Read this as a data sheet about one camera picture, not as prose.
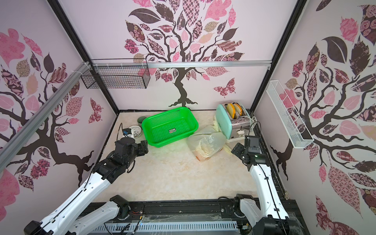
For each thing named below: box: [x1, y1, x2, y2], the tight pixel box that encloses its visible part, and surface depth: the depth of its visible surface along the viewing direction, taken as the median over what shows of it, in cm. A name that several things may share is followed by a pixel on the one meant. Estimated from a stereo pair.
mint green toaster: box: [215, 101, 252, 141], surface depth 96 cm
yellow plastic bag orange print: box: [187, 119, 232, 162], surface depth 88 cm
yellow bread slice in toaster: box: [226, 103, 236, 119], surface depth 96 cm
